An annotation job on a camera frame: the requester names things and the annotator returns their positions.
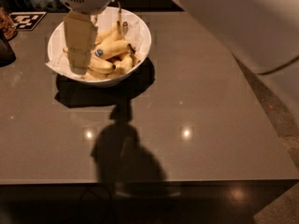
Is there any small banana at right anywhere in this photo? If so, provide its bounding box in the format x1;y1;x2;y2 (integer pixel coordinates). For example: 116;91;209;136
107;53;134;78

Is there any black white fiducial marker tag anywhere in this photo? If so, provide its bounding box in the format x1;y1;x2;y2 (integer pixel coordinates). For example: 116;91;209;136
9;11;46;31

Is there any banana with blue sticker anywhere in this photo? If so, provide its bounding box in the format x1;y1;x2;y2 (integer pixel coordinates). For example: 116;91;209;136
94;40;133;60

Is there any upright yellow banana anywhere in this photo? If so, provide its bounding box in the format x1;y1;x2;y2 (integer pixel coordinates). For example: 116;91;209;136
95;7;123;46

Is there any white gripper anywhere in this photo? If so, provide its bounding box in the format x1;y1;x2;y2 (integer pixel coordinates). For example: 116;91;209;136
60;0;111;75

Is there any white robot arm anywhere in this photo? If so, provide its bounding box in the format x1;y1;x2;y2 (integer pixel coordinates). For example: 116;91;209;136
171;0;299;122

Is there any large curved yellow banana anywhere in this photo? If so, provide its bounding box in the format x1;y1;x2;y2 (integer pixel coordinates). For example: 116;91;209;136
89;56;116;74

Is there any dark object at left edge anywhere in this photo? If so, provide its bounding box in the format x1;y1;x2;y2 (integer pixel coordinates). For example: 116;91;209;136
0;30;16;66

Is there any patterned jar at left edge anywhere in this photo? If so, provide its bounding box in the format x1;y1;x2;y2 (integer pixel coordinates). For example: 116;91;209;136
0;7;18;40

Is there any white bowl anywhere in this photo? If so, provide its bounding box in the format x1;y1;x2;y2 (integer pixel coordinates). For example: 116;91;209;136
46;9;151;88

